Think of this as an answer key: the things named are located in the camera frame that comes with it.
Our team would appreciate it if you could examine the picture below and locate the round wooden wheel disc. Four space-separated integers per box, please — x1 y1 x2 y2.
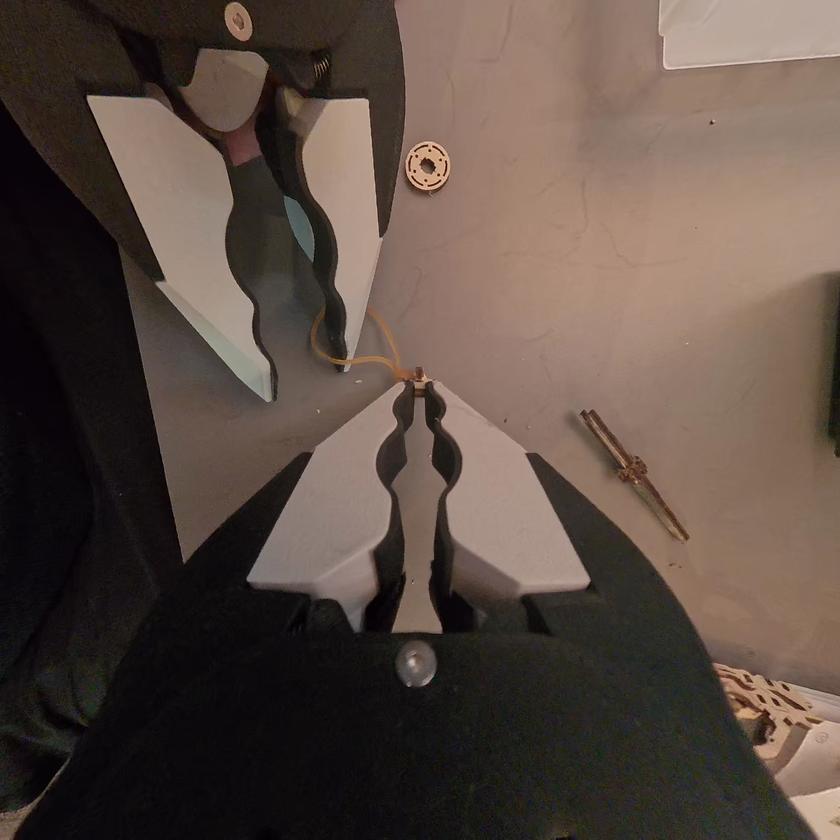
405 141 452 194

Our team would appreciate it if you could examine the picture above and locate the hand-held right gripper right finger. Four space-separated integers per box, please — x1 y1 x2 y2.
424 382 591 632

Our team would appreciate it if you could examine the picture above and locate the dark wooden gear axle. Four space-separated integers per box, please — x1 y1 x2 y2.
579 409 690 543

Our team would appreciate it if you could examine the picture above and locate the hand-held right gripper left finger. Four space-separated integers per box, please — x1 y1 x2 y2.
247 382 414 632

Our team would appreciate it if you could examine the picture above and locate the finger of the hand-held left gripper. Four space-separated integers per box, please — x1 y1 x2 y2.
276 87 385 375
87 94 279 404

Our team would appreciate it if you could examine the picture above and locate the wooden buggy model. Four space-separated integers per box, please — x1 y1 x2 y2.
712 663 824 762

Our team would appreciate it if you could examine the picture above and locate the person's left hand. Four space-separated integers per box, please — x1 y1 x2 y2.
222 120 265 166

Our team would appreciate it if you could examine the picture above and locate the tan rubber band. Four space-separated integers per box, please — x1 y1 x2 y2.
311 307 403 383

